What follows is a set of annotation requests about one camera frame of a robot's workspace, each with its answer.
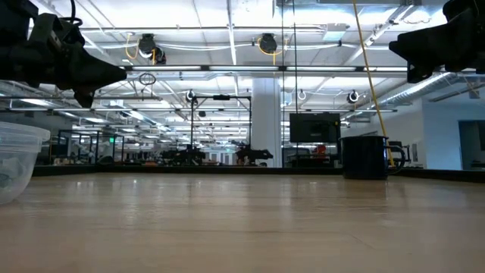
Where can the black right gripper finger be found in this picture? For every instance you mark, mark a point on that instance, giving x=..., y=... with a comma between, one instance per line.
x=424, y=49

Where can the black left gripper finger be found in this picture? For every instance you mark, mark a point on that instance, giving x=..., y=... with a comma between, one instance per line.
x=94, y=72

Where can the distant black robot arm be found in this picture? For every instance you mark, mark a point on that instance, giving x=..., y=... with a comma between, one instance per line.
x=189, y=155
x=252, y=154

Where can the clear plastic bowl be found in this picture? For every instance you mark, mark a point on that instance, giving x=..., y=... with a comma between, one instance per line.
x=34, y=151

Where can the black enamel mug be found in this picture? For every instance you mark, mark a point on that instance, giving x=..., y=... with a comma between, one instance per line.
x=363, y=157

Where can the black monitor screen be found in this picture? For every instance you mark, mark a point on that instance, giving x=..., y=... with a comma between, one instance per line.
x=314, y=128

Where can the white building column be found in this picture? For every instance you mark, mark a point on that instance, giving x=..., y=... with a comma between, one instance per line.
x=267, y=121

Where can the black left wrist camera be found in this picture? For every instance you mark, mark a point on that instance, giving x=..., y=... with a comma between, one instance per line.
x=49, y=30

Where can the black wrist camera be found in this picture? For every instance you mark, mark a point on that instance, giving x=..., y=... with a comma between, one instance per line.
x=49, y=30
x=464, y=8

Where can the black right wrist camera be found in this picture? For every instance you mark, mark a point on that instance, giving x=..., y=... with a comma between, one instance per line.
x=464, y=8

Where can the silver ventilation duct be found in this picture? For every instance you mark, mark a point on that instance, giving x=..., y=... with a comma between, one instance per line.
x=417, y=89

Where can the black framed glass enclosure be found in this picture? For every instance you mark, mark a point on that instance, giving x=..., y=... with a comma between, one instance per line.
x=91, y=132

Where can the black aluminium station frame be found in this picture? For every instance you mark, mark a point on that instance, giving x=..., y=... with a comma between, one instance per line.
x=221, y=97

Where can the black overhead frame beam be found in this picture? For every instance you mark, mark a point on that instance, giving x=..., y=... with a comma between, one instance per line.
x=280, y=68

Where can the black table rim frame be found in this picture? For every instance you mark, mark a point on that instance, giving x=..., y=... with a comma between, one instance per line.
x=227, y=170

